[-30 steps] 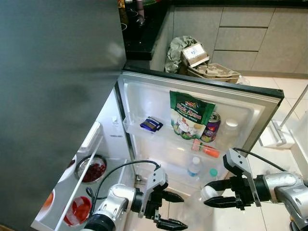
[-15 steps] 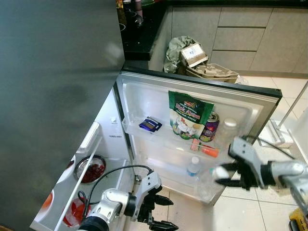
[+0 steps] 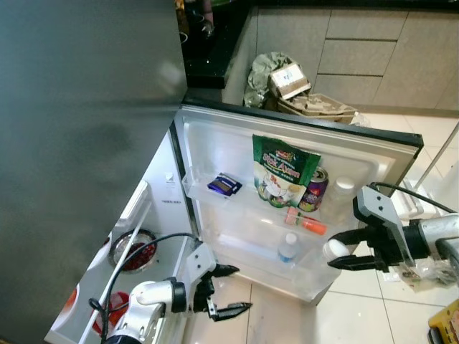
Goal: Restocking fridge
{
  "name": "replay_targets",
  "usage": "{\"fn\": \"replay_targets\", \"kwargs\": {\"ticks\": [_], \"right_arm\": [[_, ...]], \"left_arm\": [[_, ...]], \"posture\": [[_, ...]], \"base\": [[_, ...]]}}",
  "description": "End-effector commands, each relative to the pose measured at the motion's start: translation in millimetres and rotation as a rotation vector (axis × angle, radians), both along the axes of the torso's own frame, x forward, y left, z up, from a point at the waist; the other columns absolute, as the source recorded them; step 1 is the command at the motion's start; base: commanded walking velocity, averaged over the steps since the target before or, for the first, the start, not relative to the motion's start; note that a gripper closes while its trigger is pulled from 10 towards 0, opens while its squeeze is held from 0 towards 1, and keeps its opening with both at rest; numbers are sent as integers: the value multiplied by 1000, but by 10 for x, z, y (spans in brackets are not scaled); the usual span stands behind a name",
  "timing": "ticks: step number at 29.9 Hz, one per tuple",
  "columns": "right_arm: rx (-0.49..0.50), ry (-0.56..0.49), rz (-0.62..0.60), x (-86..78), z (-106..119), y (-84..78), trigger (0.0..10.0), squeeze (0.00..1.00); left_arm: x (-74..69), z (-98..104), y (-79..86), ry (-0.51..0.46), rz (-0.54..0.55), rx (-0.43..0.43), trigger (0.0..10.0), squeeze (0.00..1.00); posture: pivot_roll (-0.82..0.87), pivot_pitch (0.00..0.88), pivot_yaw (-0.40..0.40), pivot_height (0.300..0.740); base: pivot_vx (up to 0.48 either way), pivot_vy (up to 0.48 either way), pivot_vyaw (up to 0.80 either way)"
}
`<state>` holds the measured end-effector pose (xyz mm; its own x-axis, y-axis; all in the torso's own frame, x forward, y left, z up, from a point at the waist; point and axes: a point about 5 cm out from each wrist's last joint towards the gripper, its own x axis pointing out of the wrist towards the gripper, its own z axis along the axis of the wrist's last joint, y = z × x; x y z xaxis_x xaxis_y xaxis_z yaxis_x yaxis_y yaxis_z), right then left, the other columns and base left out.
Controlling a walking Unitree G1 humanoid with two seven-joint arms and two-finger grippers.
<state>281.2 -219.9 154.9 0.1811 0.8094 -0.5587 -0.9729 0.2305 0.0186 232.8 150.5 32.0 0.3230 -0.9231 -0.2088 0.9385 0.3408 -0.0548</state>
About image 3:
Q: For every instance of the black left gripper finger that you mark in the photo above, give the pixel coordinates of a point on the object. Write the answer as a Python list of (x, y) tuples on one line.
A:
[(231, 311), (226, 271)]

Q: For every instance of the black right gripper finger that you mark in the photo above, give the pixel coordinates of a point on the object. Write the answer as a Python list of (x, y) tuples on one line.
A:
[(355, 264), (358, 236)]

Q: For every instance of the translucent plastic bottle white cap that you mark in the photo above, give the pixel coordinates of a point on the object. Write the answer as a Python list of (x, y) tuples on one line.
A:
[(336, 249), (343, 197)]

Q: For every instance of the silver two-door fridge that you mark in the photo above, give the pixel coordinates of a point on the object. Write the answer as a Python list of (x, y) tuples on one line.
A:
[(86, 107)]

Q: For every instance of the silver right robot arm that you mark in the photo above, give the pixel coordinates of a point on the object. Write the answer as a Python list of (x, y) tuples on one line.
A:
[(437, 233)]

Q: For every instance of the small orange pink bottle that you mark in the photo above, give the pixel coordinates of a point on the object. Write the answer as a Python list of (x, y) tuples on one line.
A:
[(312, 226)]

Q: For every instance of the clear plastic bag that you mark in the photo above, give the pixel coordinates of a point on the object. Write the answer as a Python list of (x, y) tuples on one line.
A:
[(427, 272)]

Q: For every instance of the purple drink can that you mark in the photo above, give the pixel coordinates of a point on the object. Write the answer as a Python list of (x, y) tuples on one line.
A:
[(318, 192)]

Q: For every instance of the small clear water bottle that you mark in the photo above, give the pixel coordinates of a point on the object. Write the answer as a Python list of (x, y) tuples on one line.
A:
[(287, 249)]

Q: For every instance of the steel bowl red food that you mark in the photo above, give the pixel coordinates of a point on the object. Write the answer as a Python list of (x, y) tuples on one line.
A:
[(135, 252)]

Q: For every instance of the blue snack packet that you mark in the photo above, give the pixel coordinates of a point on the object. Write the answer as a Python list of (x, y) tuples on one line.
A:
[(224, 185)]

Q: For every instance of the dish with red food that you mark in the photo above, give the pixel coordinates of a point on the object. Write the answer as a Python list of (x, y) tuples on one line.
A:
[(107, 308)]

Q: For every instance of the yellow black object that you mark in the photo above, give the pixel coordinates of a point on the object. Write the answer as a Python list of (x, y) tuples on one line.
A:
[(446, 326)]

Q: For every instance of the green food pouch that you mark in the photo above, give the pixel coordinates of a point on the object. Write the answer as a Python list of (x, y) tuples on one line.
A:
[(283, 168)]

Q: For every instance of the large brown cardboard box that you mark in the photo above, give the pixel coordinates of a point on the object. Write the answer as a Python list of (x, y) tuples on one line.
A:
[(319, 109)]

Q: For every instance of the white bowl with food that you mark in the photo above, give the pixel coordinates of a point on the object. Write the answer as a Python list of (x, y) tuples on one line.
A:
[(70, 297)]

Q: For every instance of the cardboard box white label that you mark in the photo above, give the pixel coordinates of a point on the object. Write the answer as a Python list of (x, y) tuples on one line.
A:
[(290, 80)]

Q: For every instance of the grey kitchen cabinet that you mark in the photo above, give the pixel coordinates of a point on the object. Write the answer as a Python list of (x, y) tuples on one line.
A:
[(401, 64)]

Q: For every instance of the green plastic bag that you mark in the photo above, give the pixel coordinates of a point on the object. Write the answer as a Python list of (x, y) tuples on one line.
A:
[(259, 75)]

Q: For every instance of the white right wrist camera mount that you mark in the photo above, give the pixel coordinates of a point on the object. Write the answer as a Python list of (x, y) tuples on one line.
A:
[(376, 208)]

